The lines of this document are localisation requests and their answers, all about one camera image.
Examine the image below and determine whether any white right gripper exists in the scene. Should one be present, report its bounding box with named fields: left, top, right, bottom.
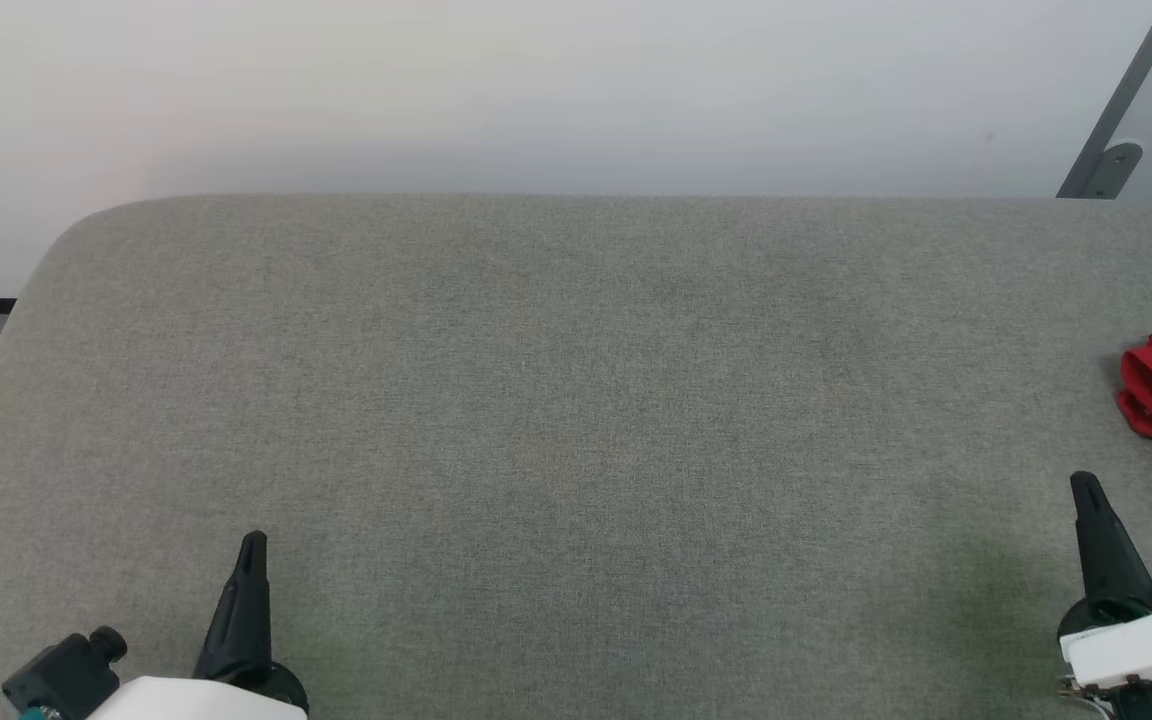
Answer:
left=1056, top=471, right=1152, bottom=720

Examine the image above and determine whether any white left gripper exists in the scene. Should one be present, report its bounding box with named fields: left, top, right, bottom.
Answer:
left=86, top=530, right=309, bottom=720

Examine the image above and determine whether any grey fabric sofa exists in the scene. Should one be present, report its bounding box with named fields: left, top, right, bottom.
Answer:
left=0, top=193, right=1152, bottom=720

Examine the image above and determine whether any grey metal bracket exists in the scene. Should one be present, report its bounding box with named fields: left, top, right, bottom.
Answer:
left=1081, top=142, right=1144, bottom=199

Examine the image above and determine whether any grey metal door frame post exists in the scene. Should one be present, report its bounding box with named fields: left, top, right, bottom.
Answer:
left=1056, top=0, right=1152, bottom=199

